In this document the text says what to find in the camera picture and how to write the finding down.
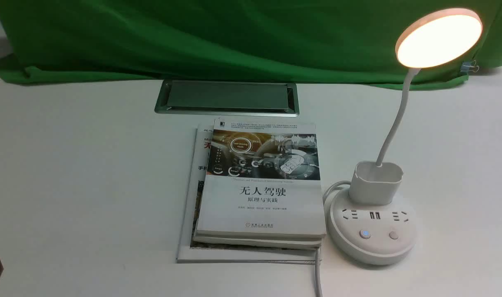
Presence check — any grey self-driving book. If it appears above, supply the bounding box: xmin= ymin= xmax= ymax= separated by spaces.
xmin=196 ymin=117 xmax=326 ymax=240

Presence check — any white round desk lamp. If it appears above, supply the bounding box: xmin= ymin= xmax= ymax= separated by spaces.
xmin=323 ymin=7 xmax=483 ymax=266

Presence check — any bottom large white book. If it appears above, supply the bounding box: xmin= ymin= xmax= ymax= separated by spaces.
xmin=177 ymin=124 xmax=315 ymax=265

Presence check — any middle white book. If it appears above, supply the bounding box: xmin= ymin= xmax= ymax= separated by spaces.
xmin=193 ymin=236 xmax=322 ymax=250

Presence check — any white lamp power cable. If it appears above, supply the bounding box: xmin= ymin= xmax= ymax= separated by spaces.
xmin=315 ymin=180 xmax=351 ymax=297

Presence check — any silver desk cable hatch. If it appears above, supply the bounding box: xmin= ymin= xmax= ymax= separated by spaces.
xmin=154 ymin=79 xmax=300 ymax=117

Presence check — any blue binder clip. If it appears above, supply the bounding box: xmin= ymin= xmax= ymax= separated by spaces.
xmin=460 ymin=60 xmax=480 ymax=73

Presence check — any green backdrop cloth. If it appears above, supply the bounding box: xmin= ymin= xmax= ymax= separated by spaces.
xmin=0 ymin=0 xmax=502 ymax=90

